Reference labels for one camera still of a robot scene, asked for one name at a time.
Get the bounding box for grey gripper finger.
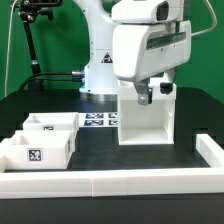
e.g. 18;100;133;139
134;79;152;106

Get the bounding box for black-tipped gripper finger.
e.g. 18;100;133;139
160;68;176;94

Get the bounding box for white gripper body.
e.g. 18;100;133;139
112;21;191;82

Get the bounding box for white drawer cabinet box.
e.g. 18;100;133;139
117;78;176;145

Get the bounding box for white front drawer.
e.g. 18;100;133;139
0;130;75;170

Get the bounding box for white drawer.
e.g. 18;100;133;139
22;112;79;133
0;130;75;170

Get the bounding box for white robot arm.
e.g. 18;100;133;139
73;0;191;105

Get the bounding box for white rear drawer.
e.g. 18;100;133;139
22;112;79;133

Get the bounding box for white fiducial marker sheet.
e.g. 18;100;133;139
79;112;118;128

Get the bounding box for white table border fence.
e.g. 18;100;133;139
0;134;224;199

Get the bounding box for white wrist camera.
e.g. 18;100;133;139
112;0;184;24

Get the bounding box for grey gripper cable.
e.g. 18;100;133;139
190;0;218;37

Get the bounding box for black base cables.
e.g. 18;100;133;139
18;69;86;92

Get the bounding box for black camera stand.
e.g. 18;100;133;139
18;0;63;92

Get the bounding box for white hanging cable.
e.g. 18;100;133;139
3;0;20;98

